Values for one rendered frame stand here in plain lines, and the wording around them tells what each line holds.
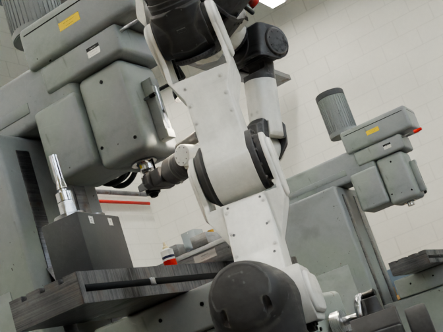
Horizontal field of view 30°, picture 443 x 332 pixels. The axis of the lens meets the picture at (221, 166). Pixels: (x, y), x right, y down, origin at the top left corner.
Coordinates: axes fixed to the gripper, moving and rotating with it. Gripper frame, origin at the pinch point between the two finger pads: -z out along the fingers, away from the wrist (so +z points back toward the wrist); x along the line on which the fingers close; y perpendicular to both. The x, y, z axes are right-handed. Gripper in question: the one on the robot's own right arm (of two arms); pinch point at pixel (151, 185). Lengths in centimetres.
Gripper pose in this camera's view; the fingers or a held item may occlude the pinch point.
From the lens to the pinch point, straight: 264.4
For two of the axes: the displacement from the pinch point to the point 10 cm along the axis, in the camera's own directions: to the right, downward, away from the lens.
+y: 3.1, 9.1, -2.6
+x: -6.9, 0.4, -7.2
